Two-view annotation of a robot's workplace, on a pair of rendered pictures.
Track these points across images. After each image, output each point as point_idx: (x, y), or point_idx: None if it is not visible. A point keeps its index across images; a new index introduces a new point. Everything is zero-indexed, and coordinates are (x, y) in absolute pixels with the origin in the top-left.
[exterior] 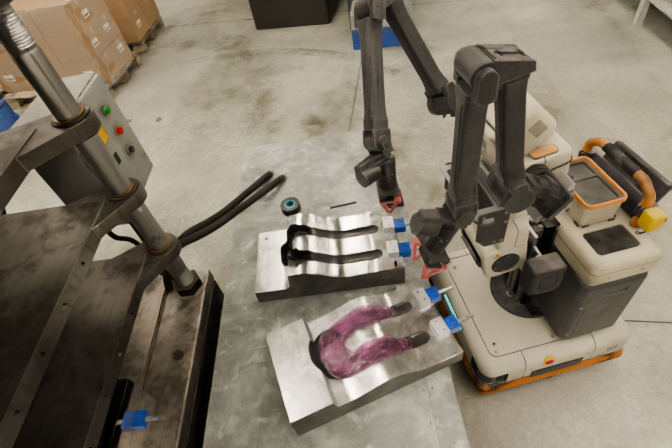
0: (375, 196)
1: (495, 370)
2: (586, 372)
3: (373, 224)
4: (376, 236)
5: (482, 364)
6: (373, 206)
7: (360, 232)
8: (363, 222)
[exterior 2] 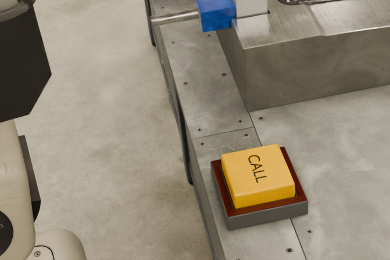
0: (330, 207)
1: (49, 230)
2: None
3: (293, 6)
4: None
5: (71, 236)
6: (327, 166)
7: None
8: (328, 11)
